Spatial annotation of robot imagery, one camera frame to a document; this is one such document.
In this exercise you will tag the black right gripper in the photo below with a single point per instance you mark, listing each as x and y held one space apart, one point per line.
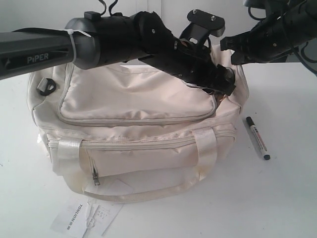
293 28

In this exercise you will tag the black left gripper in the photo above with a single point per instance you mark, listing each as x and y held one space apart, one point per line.
181 58

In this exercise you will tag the cream fabric duffel bag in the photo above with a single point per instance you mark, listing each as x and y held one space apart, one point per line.
129 134

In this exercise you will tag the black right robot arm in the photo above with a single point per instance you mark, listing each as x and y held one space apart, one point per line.
273 8

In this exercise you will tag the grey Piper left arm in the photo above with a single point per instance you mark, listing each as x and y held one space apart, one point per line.
93 41

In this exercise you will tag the black and white marker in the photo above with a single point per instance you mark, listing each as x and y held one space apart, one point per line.
262 147

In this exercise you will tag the small grey paper tag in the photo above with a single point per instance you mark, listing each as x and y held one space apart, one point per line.
100 215

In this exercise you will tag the white Tonlion paper tag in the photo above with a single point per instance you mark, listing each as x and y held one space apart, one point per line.
72 218

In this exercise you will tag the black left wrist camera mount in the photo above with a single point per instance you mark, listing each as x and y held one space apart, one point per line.
202 24

